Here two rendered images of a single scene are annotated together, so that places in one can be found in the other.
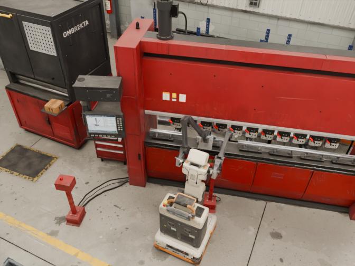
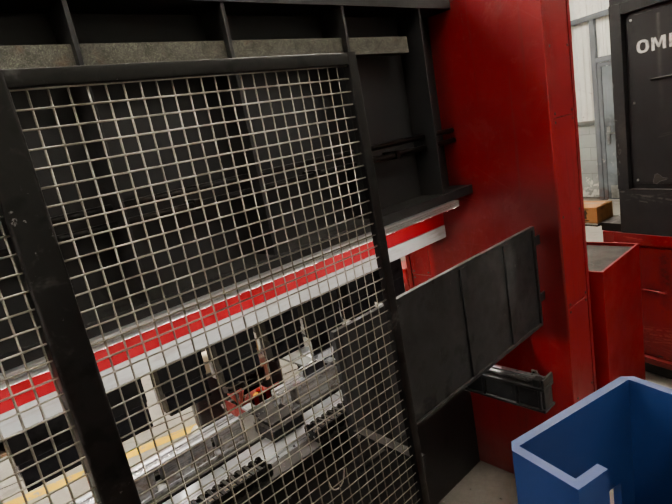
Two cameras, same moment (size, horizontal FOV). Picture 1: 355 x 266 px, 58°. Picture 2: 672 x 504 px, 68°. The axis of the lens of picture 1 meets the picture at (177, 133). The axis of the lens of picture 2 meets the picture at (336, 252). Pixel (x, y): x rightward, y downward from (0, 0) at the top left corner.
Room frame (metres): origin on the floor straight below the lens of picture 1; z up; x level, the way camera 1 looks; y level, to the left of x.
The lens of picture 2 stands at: (4.64, -1.74, 1.85)
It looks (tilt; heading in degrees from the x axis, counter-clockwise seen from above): 13 degrees down; 130
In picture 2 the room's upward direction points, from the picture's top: 11 degrees counter-clockwise
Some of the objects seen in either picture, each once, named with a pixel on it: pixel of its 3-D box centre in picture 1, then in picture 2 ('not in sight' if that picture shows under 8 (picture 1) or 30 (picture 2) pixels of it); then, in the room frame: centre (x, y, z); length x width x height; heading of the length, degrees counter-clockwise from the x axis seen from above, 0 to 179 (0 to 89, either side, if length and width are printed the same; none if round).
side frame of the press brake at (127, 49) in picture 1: (140, 110); (487, 253); (3.67, 0.53, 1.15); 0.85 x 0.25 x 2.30; 170
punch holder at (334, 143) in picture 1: (332, 141); not in sight; (3.07, -1.96, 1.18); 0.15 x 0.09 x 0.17; 80
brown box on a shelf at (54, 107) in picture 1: (53, 105); (593, 211); (3.87, 1.85, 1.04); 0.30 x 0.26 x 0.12; 66
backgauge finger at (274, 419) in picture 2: not in sight; (265, 414); (3.43, -0.82, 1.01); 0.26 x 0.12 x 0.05; 170
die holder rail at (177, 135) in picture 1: (167, 134); not in sight; (3.43, 0.14, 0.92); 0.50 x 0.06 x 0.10; 80
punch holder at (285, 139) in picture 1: (283, 134); (44, 444); (3.17, -1.36, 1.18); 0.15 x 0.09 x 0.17; 80
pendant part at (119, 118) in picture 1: (106, 123); not in sight; (3.02, 0.86, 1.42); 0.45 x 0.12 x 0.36; 89
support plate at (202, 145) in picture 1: (205, 142); (300, 350); (3.19, -0.38, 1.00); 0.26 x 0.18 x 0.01; 170
